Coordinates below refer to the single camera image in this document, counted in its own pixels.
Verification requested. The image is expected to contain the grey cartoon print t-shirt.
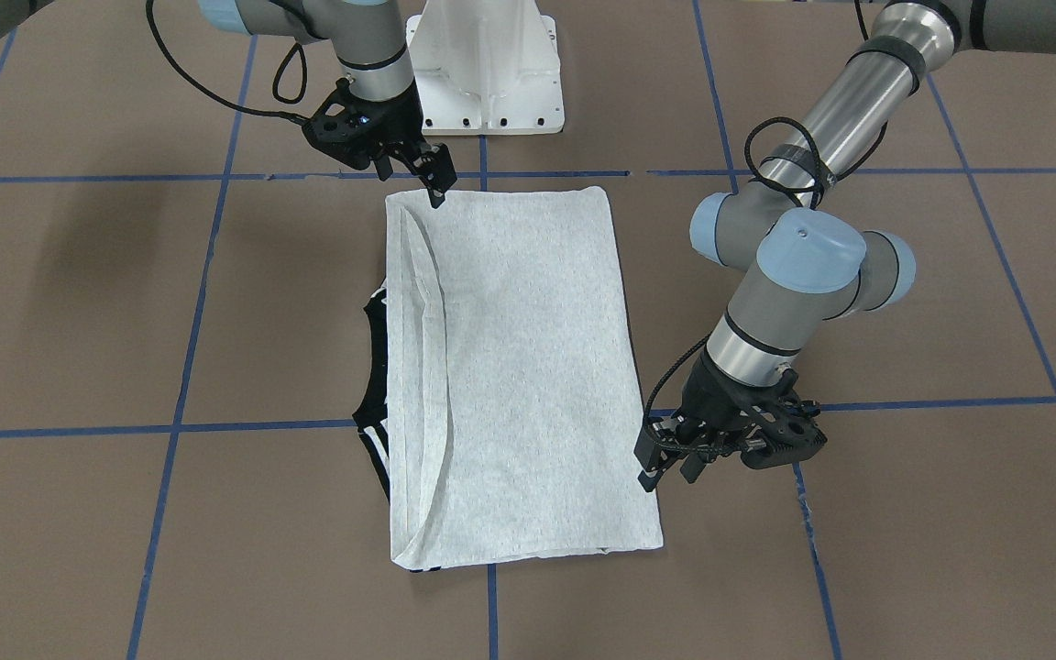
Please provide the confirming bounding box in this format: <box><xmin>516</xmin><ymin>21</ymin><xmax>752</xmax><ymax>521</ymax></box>
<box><xmin>359</xmin><ymin>185</ymin><xmax>664</xmax><ymax>572</ymax></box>

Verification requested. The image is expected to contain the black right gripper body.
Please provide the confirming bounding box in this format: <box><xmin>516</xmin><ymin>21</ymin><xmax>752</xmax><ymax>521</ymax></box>
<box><xmin>302</xmin><ymin>78</ymin><xmax>428</xmax><ymax>175</ymax></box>

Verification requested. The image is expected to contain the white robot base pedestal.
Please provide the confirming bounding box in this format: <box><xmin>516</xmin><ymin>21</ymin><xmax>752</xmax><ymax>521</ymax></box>
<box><xmin>406</xmin><ymin>1</ymin><xmax>566</xmax><ymax>137</ymax></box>

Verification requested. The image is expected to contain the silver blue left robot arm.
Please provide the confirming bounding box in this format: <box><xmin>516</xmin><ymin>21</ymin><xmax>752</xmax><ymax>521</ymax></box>
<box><xmin>795</xmin><ymin>53</ymin><xmax>1056</xmax><ymax>510</ymax></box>

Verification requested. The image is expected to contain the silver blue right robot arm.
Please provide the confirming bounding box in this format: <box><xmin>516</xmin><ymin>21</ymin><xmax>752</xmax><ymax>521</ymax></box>
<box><xmin>143</xmin><ymin>1</ymin><xmax>457</xmax><ymax>209</ymax></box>

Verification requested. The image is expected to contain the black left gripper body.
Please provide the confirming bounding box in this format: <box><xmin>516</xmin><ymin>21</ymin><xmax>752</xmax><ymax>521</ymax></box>
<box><xmin>676</xmin><ymin>350</ymin><xmax>798</xmax><ymax>460</ymax></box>

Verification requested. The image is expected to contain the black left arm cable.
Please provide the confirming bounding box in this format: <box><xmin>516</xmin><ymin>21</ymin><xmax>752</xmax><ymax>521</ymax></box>
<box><xmin>643</xmin><ymin>115</ymin><xmax>886</xmax><ymax>423</ymax></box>

